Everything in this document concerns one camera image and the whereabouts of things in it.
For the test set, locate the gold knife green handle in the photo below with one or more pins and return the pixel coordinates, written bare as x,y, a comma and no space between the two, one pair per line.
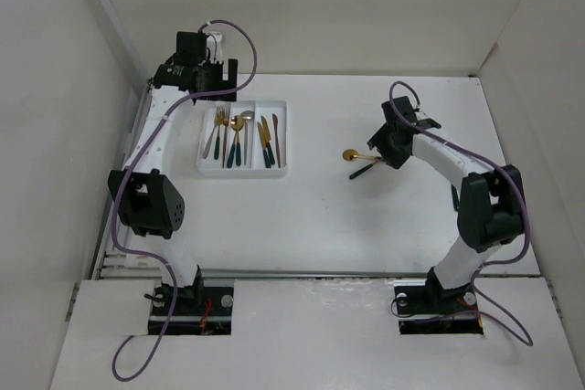
267,161
267,140
455,199

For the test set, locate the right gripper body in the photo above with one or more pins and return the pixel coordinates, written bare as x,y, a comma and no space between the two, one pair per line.
384,142

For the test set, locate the gold fork green handle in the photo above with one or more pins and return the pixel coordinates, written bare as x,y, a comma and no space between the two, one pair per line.
221,116

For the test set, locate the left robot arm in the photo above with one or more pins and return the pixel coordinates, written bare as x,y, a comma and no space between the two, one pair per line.
145,199

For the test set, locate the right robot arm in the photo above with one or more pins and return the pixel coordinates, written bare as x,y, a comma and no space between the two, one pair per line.
491,211

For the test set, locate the silver spoon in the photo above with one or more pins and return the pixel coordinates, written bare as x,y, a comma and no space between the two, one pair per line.
248,118

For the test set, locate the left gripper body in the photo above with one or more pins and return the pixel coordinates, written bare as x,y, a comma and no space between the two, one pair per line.
215,73

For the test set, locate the white cutlery tray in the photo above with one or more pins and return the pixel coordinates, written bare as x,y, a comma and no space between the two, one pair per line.
255,169

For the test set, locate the rose gold knife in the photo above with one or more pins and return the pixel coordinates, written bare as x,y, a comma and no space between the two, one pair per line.
275,122

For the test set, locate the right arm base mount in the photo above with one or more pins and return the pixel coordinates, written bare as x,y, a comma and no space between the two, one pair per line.
421,312

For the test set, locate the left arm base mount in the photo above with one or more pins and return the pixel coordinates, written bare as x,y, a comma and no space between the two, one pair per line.
205,311

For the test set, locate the silver rose fork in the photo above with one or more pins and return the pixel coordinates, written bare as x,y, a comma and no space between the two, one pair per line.
210,141

